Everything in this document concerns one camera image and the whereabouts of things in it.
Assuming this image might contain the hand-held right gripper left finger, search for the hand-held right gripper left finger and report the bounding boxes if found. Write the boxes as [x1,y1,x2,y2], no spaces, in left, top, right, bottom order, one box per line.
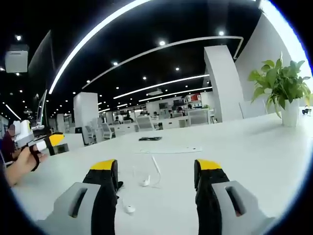
[36,159,119,235]

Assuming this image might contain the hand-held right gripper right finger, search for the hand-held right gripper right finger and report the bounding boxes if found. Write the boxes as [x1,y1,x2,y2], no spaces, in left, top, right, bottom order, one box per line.
[194,158,276,235]

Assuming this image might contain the black Velcro strap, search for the black Velcro strap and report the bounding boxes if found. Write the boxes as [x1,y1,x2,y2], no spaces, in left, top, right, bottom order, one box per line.
[116,180,125,199]

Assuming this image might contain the white wired earphones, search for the white wired earphones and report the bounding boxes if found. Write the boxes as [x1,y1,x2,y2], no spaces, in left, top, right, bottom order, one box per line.
[117,145,204,216]

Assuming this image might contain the white desktop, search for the white desktop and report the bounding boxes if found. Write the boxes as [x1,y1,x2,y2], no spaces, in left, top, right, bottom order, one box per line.
[10,107,312,235]

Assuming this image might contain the person's left hand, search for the person's left hand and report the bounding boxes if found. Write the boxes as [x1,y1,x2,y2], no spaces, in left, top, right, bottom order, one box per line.
[16,141,49,172]

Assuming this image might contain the grey office chair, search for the grey office chair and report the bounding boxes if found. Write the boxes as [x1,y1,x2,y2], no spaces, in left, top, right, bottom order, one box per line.
[101,122,116,141]
[135,116,155,132]

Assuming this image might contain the white ceiling unit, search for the white ceiling unit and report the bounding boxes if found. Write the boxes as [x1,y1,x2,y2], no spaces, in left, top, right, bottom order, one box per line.
[4,45,29,73]

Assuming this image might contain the long curved ceiling light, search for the long curved ceiling light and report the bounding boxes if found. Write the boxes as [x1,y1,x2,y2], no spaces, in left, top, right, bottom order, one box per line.
[48,0,157,95]

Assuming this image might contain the white translucent chair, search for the white translucent chair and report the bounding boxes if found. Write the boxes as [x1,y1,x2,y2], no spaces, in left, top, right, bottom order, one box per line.
[239,99,268,119]

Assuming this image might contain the green plant in white pot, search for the green plant in white pot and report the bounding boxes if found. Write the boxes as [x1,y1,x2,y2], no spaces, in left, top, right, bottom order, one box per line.
[247,52,313,127]

